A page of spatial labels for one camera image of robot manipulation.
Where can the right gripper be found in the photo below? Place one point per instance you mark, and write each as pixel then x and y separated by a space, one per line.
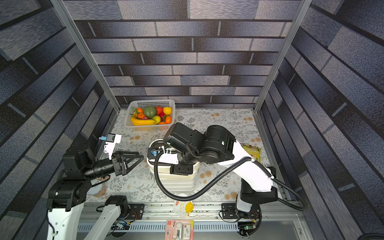
pixel 172 142

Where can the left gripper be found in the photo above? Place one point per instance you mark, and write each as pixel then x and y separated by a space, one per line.
pixel 121 170

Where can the cream box dark lid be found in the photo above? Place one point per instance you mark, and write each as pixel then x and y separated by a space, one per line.
pixel 155 145
pixel 164 173

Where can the white box grey lid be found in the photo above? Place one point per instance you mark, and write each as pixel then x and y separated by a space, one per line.
pixel 179 188
pixel 169 184
pixel 177 181

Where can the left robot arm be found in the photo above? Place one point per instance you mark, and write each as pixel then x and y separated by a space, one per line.
pixel 68 195

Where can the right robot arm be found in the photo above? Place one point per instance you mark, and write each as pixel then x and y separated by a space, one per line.
pixel 217 146

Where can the floral table cloth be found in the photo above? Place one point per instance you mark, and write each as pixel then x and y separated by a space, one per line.
pixel 140 186

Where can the small white can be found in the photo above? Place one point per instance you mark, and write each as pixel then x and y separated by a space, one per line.
pixel 98 190

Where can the yellow toy banana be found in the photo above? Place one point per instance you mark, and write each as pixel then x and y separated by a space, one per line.
pixel 141 122

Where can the orange toy fruit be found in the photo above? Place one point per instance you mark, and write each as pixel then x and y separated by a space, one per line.
pixel 168 119

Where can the yellow toy pepper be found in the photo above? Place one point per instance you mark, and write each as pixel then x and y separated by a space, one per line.
pixel 167 110

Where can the red toy pepper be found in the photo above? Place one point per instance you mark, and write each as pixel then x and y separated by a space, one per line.
pixel 159 110

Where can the pink packaged item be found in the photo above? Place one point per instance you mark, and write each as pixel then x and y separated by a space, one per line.
pixel 179 230

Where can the white plastic fruit basket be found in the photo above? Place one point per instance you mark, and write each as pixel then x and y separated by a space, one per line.
pixel 136 109

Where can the snack bag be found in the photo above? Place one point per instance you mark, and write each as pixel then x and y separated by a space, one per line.
pixel 253 151

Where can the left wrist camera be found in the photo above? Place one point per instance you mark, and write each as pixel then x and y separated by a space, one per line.
pixel 110 142

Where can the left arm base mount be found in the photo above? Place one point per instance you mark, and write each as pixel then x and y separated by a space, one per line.
pixel 136 212

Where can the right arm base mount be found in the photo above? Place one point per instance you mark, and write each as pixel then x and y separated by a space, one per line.
pixel 237 211

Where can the aluminium rail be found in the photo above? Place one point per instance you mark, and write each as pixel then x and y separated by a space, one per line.
pixel 197 211

